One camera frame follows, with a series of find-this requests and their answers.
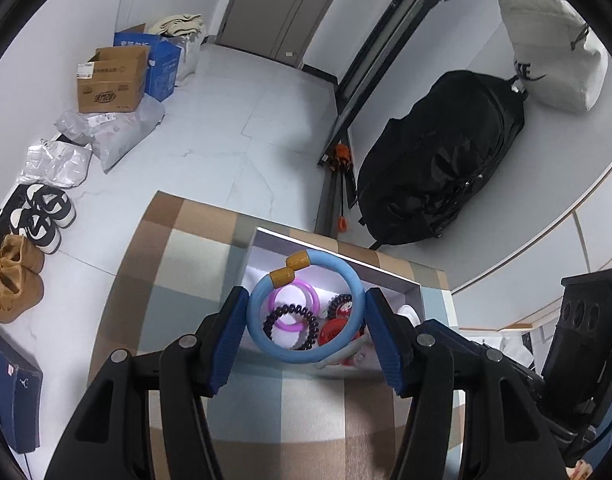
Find black and white sneaker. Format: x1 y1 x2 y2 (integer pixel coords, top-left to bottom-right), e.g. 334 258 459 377
26 183 77 231
9 206 62 254

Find white tote bag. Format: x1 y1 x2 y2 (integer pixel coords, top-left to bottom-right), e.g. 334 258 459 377
498 0 609 113

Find beige cloth bag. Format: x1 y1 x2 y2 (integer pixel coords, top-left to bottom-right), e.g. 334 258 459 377
148 13 207 38

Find black backpack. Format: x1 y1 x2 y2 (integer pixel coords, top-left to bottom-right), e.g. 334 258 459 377
353 71 529 250

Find black coil hair tie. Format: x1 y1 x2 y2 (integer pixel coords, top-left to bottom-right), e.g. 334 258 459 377
262 302 317 352

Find person's blue jeans leg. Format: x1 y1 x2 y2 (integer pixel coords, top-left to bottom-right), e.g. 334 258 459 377
583 427 612 480

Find navy shoe box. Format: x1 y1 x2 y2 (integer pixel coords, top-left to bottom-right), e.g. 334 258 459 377
0 330 44 454

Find tan suede shoe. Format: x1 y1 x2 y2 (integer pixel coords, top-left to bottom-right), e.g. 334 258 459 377
0 234 45 281
0 265 44 325

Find orange and black tool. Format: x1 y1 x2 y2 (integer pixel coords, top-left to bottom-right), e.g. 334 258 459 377
327 142 355 233

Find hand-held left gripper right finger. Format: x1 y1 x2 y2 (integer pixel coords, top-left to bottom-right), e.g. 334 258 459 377
364 287 572 480

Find silver box with lavender inside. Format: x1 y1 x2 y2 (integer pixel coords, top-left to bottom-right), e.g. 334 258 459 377
241 226 424 376

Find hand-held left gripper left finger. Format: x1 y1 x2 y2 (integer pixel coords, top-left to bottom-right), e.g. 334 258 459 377
44 286 251 480

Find silver plastic mailer bag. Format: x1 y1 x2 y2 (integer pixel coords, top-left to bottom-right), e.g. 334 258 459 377
20 141 94 188

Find brown cardboard box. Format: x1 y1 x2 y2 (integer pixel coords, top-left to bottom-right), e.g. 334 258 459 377
76 46 151 114

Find grey door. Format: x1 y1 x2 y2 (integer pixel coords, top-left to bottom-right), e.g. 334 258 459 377
216 0 359 68

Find blue cardboard box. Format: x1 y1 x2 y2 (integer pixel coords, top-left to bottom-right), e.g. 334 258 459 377
113 22 184 102

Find purple bangle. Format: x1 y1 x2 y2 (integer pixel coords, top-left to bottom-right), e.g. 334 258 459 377
269 282 321 331

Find grey plastic mailer bag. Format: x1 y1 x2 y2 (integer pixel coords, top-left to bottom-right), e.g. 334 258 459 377
56 95 167 175

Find black sliding door frame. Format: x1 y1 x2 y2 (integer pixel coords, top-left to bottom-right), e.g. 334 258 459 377
316 0 467 241

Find white oval bangle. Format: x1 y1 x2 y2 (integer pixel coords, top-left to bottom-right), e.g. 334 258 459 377
397 304 421 333

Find blue bracelet with wooden beads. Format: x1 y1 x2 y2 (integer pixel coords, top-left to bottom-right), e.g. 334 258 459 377
246 250 369 365

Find checkered floor mat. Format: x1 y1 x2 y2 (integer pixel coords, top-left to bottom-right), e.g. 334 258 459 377
88 190 459 480

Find red round badge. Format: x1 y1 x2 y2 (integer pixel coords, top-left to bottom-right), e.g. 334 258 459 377
320 317 357 348

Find black and red hair tie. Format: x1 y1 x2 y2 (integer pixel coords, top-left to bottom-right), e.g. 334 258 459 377
328 294 355 318

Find white plastic bag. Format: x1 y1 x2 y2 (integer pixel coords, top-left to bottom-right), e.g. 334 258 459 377
176 35 203 81

